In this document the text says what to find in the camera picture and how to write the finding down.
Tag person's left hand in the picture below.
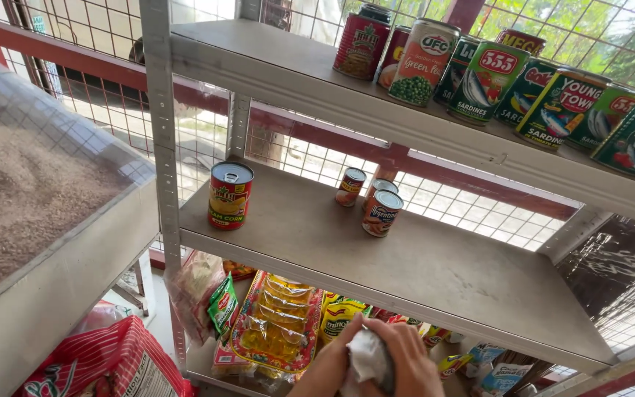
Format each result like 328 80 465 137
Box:
326 313 379 369

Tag person's right hand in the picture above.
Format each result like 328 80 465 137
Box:
363 317 446 397

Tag white cloth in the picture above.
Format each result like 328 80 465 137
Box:
341 329 397 397

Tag yellow green seasoning packets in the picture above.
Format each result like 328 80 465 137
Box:
317 292 374 347

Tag yellow red packet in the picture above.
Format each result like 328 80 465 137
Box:
420 324 452 349

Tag grey metal shelf rack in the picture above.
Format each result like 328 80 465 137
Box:
140 0 635 397

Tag yellow sachet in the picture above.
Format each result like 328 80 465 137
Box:
437 353 474 382

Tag yellow oil sachet strip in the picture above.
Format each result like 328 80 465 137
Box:
229 269 325 377

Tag blue white sachet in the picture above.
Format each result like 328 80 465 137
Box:
465 342 507 368

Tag small red blue can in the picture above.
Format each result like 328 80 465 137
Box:
362 190 405 238

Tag small red orange can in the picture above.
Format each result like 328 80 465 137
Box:
335 168 367 208

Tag orange snack packets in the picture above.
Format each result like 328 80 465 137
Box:
222 259 258 281

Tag red white packet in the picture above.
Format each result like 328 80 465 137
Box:
211 335 259 379

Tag green seasoning packet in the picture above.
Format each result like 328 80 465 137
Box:
207 272 240 338

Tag clear plastic bag of goods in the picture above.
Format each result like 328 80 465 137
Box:
164 250 228 346

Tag red yellow corn can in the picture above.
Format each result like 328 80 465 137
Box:
208 161 255 231

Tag clear plastic sheet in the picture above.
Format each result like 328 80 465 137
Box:
556 214 635 355

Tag red striped sack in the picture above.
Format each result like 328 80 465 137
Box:
13 315 197 397

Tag pink plastic bag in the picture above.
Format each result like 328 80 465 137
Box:
69 300 132 337

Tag row of tin cans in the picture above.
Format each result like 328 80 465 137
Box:
332 1 635 186

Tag grey grain bin clear cover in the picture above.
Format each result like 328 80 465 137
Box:
0 40 160 397

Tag red framed wire mesh grille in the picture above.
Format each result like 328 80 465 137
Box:
0 0 635 397

